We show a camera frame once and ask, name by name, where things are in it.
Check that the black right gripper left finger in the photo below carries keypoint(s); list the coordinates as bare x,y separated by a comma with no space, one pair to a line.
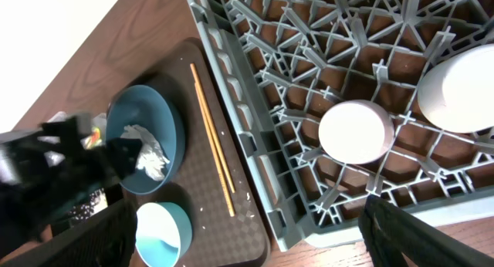
106,239

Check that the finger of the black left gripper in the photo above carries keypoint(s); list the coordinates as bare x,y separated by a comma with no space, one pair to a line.
123,155

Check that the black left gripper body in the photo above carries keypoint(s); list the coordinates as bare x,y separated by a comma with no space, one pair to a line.
71,181

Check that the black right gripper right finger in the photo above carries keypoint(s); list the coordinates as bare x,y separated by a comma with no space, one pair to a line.
392,236

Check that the yellow snack wrapper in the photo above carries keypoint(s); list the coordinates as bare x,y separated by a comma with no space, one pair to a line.
94,139

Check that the light blue bowl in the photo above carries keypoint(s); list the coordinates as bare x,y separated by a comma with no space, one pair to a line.
163,235

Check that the pink plastic cup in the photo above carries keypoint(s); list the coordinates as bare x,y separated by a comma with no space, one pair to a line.
356,132

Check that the white plastic cup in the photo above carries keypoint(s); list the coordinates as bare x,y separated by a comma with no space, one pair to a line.
457,94

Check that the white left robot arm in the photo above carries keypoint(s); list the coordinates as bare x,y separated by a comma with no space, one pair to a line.
20,223

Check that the grey dishwasher rack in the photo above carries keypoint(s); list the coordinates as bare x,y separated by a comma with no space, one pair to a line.
281,64

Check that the clear plastic bin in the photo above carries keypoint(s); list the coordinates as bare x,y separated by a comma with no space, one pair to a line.
100,120

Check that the black plastic tray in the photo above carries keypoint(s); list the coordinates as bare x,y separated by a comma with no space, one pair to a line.
96,202

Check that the dark blue plate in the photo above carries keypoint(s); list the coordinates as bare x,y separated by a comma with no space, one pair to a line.
143,106

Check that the brown serving tray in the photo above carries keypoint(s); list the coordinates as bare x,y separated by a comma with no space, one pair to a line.
219,239

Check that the wooden chopstick right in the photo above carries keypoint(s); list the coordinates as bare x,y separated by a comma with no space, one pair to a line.
211,125

